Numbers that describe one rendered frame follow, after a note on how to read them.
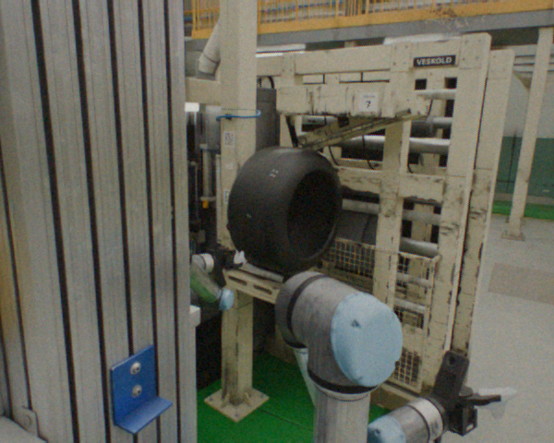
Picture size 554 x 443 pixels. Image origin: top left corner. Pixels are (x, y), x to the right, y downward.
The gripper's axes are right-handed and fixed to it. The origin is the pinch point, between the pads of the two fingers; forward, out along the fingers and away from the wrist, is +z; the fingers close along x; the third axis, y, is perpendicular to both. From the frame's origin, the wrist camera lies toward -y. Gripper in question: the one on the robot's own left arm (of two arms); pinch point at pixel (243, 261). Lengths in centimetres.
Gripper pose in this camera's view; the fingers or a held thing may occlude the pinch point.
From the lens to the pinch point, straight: 181.9
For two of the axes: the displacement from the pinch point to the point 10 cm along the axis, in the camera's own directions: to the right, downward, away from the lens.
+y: 1.1, -9.9, -1.3
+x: -7.8, -1.6, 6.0
